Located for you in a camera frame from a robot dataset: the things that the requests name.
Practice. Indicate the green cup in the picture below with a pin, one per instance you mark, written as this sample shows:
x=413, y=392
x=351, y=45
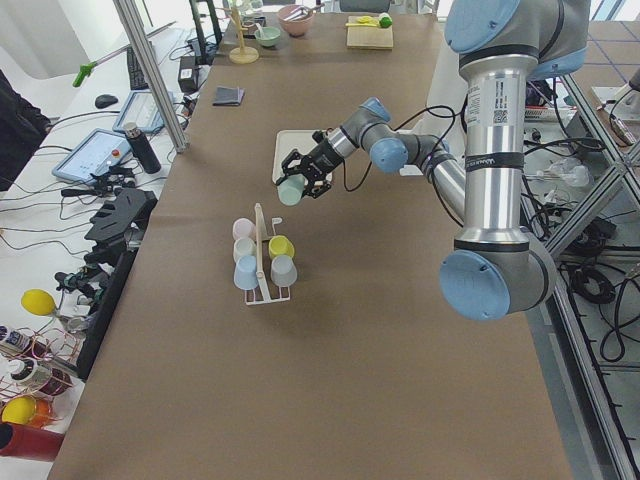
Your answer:
x=291, y=189

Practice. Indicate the aluminium frame post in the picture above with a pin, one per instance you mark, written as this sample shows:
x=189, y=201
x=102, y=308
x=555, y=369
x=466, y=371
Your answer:
x=133, y=27

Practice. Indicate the green bowl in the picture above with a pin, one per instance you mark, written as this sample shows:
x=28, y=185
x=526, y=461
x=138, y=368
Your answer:
x=271, y=36

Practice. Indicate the grey folded cloth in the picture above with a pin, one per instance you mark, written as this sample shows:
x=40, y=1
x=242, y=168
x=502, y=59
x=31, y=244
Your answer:
x=228, y=96

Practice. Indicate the yellow cup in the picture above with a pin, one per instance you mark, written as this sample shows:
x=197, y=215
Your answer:
x=280, y=245

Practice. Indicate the cream white cup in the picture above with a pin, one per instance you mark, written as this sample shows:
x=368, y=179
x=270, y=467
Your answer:
x=243, y=246

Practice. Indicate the blue cup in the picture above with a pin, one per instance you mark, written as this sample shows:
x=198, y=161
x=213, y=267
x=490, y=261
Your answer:
x=245, y=273

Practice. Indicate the cream rabbit tray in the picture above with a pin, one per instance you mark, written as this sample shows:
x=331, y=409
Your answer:
x=286, y=141

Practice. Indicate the pink cup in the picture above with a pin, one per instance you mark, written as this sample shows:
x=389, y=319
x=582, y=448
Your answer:
x=243, y=228

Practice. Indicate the pink bowl of ice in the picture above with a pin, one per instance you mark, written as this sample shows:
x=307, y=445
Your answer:
x=296, y=28

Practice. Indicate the yellow plastic knife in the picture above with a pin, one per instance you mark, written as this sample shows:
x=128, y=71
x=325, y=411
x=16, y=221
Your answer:
x=365, y=21

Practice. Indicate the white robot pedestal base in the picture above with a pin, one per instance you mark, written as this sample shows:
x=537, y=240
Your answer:
x=448, y=89

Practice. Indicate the wooden cup tree stand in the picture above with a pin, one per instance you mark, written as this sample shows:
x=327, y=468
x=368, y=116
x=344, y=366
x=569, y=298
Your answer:
x=242, y=54

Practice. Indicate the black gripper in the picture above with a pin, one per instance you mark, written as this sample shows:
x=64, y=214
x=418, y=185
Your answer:
x=321, y=156

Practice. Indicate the teach pendant tablet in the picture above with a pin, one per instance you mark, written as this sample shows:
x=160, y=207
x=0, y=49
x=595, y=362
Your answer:
x=141, y=109
x=93, y=157

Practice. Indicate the green lime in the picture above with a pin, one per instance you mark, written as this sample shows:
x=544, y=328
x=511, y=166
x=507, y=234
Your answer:
x=384, y=21

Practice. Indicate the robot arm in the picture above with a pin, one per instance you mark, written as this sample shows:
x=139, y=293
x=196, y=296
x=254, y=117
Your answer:
x=497, y=266

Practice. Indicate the bamboo cutting board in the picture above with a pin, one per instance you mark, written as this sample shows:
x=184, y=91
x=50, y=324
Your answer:
x=360, y=37

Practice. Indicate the grey cup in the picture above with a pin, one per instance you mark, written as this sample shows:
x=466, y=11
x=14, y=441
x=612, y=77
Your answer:
x=283, y=271

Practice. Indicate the black water bottle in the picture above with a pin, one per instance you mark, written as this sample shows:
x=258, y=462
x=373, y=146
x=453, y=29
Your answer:
x=141, y=148

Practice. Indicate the white wire cup rack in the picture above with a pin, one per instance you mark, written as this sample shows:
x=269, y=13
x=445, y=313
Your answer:
x=261, y=295

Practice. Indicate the metal ice scoop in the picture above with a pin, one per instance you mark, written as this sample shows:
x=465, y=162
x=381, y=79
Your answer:
x=301, y=12

